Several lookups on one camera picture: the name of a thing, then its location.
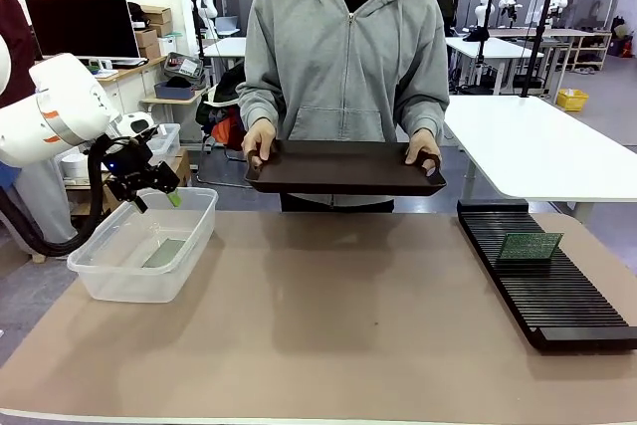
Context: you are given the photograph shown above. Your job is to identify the wooden desk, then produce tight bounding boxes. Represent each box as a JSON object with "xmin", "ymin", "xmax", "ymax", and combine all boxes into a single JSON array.
[{"xmin": 92, "ymin": 55, "xmax": 168, "ymax": 83}]

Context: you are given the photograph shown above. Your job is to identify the person's right hand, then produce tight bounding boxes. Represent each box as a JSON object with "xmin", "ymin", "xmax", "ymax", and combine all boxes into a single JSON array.
[{"xmin": 241, "ymin": 118, "xmax": 280, "ymax": 170}]

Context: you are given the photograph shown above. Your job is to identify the clear plastic storage box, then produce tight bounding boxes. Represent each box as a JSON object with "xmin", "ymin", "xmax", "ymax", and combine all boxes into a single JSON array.
[{"xmin": 66, "ymin": 186, "xmax": 220, "ymax": 305}]

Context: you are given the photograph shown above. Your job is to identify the brown plastic serving tray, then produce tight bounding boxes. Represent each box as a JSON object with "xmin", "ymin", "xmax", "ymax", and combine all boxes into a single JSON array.
[{"xmin": 243, "ymin": 138, "xmax": 448, "ymax": 197}]

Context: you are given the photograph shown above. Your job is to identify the black corrugated cable hose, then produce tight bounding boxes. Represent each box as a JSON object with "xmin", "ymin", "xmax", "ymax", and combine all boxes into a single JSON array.
[{"xmin": 0, "ymin": 133, "xmax": 113, "ymax": 258}]

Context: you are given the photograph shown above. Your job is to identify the yellow plastic bin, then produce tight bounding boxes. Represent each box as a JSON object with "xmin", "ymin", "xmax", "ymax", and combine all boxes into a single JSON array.
[{"xmin": 555, "ymin": 89, "xmax": 590, "ymax": 112}]

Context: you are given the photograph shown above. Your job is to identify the grey patterned case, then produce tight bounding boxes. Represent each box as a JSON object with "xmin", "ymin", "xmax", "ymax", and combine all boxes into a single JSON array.
[{"xmin": 163, "ymin": 51, "xmax": 204, "ymax": 79}]

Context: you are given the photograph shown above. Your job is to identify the person's left forearm grey sleeve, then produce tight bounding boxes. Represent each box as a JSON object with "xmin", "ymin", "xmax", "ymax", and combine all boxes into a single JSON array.
[{"xmin": 397, "ymin": 86, "xmax": 452, "ymax": 140}]

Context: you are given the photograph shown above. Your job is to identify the open grey laptop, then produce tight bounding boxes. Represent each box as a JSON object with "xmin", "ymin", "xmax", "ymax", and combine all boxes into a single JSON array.
[{"xmin": 213, "ymin": 15, "xmax": 241, "ymax": 38}]

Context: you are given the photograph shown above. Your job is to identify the white round container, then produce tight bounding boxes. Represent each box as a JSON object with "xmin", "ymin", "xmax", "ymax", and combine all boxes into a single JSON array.
[{"xmin": 60, "ymin": 151, "xmax": 90, "ymax": 180}]

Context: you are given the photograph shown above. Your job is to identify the black slotted PCB rack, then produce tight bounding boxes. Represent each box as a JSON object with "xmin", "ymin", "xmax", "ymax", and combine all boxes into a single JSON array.
[{"xmin": 456, "ymin": 199, "xmax": 637, "ymax": 352}]

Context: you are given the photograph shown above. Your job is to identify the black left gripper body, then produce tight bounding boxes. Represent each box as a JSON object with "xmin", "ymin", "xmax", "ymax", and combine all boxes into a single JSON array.
[{"xmin": 106, "ymin": 163, "xmax": 165, "ymax": 201}]

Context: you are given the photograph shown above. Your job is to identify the red navy clothes pile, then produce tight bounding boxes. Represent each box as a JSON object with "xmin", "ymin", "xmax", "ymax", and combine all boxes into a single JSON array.
[{"xmin": 195, "ymin": 60, "xmax": 248, "ymax": 151}]

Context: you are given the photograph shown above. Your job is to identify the wooden shelf unit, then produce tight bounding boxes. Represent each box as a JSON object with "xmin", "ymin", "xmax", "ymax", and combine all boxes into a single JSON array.
[{"xmin": 490, "ymin": 27, "xmax": 613, "ymax": 73}]

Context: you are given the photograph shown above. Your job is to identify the black stand pole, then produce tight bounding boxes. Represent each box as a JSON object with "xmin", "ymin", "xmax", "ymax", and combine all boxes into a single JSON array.
[{"xmin": 520, "ymin": 0, "xmax": 557, "ymax": 98}]

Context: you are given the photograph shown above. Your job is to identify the clear lidded storage bin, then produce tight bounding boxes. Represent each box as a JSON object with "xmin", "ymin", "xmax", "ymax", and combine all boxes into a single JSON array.
[{"xmin": 147, "ymin": 122, "xmax": 182, "ymax": 156}]

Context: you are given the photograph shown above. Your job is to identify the person's grey hoodie torso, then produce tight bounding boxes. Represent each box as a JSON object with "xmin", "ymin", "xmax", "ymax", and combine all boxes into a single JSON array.
[{"xmin": 237, "ymin": 0, "xmax": 452, "ymax": 212}]

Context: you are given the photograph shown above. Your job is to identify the blue grey plastic bin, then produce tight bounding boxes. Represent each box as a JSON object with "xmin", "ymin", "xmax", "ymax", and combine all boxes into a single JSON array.
[{"xmin": 153, "ymin": 81, "xmax": 196, "ymax": 101}]

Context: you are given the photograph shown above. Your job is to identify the black computer monitor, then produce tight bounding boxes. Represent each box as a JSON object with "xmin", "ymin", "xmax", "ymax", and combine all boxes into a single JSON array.
[{"xmin": 24, "ymin": 0, "xmax": 142, "ymax": 62}]

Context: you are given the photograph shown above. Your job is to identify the white background table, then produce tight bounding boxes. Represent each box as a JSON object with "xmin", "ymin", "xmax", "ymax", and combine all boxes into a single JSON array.
[{"xmin": 445, "ymin": 36, "xmax": 538, "ymax": 93}]

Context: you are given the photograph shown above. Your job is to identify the bystander in maroon top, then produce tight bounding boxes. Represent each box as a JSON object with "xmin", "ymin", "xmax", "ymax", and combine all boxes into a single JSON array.
[{"xmin": 0, "ymin": 0, "xmax": 39, "ymax": 98}]

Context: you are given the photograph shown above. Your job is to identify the white round edged table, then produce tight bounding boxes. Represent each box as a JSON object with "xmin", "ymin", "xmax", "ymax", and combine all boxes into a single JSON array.
[{"xmin": 201, "ymin": 36, "xmax": 249, "ymax": 61}]

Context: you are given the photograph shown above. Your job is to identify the person's left hand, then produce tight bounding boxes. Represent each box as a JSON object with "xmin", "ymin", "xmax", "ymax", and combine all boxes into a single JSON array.
[{"xmin": 403, "ymin": 128, "xmax": 443, "ymax": 170}]

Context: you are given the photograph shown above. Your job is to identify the person's right forearm grey sleeve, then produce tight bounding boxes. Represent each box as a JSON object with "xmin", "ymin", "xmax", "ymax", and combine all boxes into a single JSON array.
[{"xmin": 237, "ymin": 81, "xmax": 280, "ymax": 132}]

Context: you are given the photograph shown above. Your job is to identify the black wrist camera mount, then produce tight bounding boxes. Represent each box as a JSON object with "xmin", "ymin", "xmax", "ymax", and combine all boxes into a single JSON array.
[{"xmin": 99, "ymin": 128, "xmax": 156, "ymax": 172}]

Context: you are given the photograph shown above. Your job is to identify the green perforated PCB board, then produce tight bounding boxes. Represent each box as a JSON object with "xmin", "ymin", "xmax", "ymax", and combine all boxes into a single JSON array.
[
  {"xmin": 141, "ymin": 238, "xmax": 188, "ymax": 271},
  {"xmin": 499, "ymin": 231, "xmax": 566, "ymax": 263}
]

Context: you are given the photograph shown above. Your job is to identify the large white desk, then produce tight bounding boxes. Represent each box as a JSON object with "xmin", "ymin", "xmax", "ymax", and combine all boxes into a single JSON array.
[{"xmin": 441, "ymin": 94, "xmax": 637, "ymax": 225}]

